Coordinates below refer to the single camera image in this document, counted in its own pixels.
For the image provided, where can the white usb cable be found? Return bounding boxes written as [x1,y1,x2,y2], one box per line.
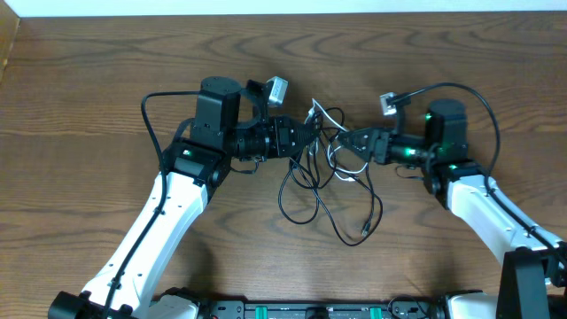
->
[304,97,369,183]

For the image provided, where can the long black usb cable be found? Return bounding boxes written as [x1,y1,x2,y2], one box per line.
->
[277,105,384,248]

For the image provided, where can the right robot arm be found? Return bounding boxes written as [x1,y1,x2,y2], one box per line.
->
[338,99,566,318]

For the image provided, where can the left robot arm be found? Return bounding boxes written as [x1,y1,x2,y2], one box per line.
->
[48,76,317,318]

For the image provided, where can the right camera black cable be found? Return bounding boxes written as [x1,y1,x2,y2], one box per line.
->
[389,82,567,267]

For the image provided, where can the camera black cable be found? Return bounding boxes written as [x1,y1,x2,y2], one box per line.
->
[99,90,200,319]
[389,82,567,267]

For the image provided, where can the left camera black cable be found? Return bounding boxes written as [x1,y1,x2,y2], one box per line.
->
[99,90,200,319]

